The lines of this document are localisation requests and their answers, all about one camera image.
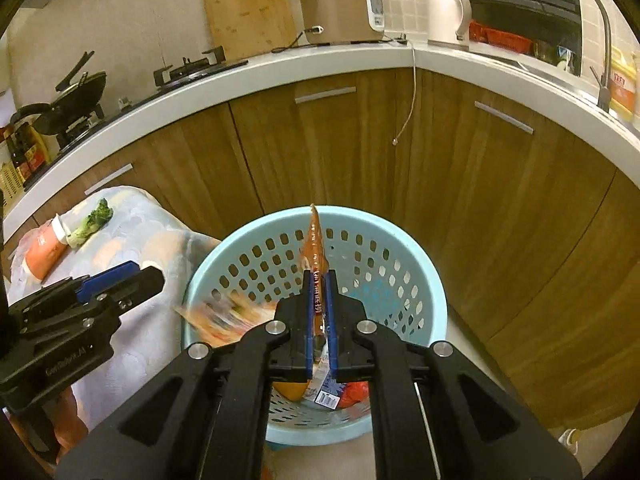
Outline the white electric kettle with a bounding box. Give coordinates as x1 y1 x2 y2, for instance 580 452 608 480
426 0 473 52

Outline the black power cable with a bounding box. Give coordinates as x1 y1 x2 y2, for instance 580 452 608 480
272 25 321 54

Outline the light blue plastic basket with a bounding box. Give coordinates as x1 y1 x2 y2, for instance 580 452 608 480
180 205 449 447

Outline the red plastic bag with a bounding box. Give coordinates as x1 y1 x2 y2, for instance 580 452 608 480
340 381 374 409

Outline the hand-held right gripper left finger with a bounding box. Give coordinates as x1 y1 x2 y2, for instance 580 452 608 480
57 269 318 480

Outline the white orange snack wrapper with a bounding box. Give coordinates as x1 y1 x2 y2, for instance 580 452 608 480
175 294 276 349

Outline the white hanging cable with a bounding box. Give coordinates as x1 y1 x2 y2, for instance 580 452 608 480
392 42 419 147

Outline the blue white milk carton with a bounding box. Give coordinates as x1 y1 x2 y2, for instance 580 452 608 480
305 332 349 409

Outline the steel sink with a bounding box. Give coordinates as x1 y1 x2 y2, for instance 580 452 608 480
480 52 601 102

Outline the person's left forearm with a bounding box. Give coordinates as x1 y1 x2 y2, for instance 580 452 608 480
55 387 90 464

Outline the steel kitchen faucet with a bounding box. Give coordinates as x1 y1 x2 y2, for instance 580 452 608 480
551 0 615 111

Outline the black wok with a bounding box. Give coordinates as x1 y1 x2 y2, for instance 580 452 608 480
10 72 108 137

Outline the glass jar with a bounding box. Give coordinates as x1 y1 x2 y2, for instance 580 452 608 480
532 40 576 71

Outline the red plastic tray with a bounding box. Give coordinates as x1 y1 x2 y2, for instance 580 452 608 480
469 20 532 54

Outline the black gas stove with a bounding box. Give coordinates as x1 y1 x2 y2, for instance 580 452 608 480
50 45 250 161

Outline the orange snack packet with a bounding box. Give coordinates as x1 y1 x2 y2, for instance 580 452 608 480
299 203 331 333

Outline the bok choy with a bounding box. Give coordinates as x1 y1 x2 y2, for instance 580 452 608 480
66 198 115 249

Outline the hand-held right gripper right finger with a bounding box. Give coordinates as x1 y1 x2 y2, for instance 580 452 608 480
325 269 584 480

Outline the black frying pan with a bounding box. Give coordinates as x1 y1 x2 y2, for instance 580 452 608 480
54 51 108 106

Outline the wooden cutting board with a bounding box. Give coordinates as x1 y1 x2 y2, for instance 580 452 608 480
200 0 299 62

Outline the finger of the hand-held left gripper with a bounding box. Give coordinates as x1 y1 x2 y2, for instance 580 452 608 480
76 261 143 301
102 266 166 314

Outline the yellow detergent bottle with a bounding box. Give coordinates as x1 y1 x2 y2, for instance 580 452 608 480
607 45 640 122

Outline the dark sauce bottle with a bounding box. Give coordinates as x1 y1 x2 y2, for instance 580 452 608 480
0 125 31 184
15 122 51 176

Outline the brown rice cooker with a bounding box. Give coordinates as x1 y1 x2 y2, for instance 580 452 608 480
295 0 385 46

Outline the silver cabinet handle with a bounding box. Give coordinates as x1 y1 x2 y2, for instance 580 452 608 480
295 86 357 105
84 162 135 196
474 101 535 135

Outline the orange white packet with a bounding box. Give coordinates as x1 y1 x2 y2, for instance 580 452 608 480
22 214 71 281

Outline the yellow plastic basket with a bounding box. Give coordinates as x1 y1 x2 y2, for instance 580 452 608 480
0 162 26 204

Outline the fan patterned tablecloth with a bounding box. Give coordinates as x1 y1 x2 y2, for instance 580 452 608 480
7 185 224 461

